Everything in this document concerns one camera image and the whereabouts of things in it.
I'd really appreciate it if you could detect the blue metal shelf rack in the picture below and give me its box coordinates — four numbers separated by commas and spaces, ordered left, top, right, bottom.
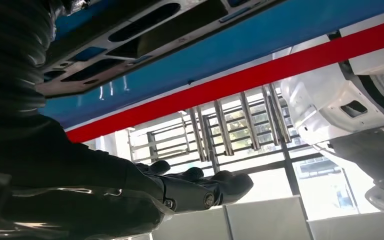
39, 0, 384, 131

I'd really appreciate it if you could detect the white car body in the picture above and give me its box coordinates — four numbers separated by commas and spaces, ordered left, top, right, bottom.
279, 6, 384, 220

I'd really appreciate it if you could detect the window with dark frame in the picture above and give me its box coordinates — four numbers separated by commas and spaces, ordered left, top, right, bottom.
82, 77, 382, 221

